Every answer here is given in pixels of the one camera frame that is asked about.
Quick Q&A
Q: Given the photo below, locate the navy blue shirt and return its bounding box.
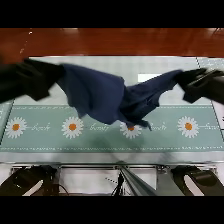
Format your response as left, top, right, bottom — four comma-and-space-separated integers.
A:
48, 63, 184, 131

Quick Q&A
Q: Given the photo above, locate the black cable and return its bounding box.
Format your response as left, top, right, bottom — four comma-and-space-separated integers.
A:
111, 172, 126, 197

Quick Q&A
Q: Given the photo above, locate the silver frame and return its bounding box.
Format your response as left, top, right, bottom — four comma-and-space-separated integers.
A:
0, 161, 224, 197

